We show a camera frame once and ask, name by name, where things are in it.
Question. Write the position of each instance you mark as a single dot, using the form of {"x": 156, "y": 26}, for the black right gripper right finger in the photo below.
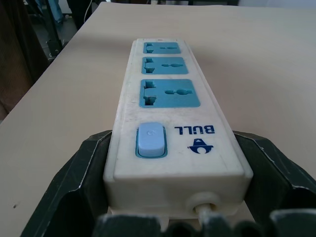
{"x": 276, "y": 172}

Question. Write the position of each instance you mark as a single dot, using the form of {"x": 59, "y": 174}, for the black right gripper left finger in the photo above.
{"x": 71, "y": 182}

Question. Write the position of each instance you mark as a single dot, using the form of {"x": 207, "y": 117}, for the white power strip blue sockets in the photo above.
{"x": 170, "y": 128}

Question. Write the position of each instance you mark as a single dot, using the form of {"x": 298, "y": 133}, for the brown wooden cabinet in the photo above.
{"x": 14, "y": 54}

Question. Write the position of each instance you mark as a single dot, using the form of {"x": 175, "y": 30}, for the black metal frame stand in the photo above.
{"x": 50, "y": 27}

